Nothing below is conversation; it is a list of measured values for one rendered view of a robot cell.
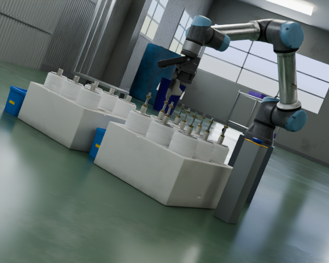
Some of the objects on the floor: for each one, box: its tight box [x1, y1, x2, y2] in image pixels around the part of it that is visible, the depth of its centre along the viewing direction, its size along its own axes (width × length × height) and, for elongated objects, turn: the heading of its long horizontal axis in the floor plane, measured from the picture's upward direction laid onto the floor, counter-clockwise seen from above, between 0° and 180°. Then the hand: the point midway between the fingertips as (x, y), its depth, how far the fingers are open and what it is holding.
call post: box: [214, 140, 267, 223], centre depth 189 cm, size 7×7×31 cm
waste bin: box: [153, 77, 186, 116], centre depth 744 cm, size 45×41×52 cm
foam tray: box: [17, 81, 127, 152], centre depth 232 cm, size 39×39×18 cm
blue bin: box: [4, 86, 28, 117], centre depth 245 cm, size 30×11×12 cm, turn 66°
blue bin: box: [89, 127, 107, 158], centre depth 219 cm, size 30×11×12 cm, turn 65°
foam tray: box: [93, 121, 233, 209], centre depth 200 cm, size 39×39×18 cm
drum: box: [129, 43, 182, 105], centre depth 867 cm, size 64×66×96 cm
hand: (166, 97), depth 205 cm, fingers open, 3 cm apart
